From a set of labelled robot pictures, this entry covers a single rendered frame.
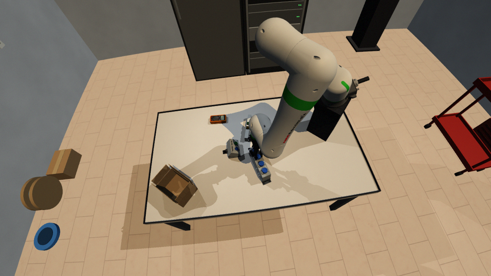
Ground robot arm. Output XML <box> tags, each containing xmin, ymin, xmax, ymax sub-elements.
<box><xmin>248</xmin><ymin>18</ymin><xmax>369</xmax><ymax>159</ymax></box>

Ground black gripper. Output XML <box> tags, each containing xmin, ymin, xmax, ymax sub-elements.
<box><xmin>248</xmin><ymin>143</ymin><xmax>263</xmax><ymax>160</ymax></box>

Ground orange digital multimeter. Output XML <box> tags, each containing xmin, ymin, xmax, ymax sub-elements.
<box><xmin>210</xmin><ymin>115</ymin><xmax>226</xmax><ymax>124</ymax></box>

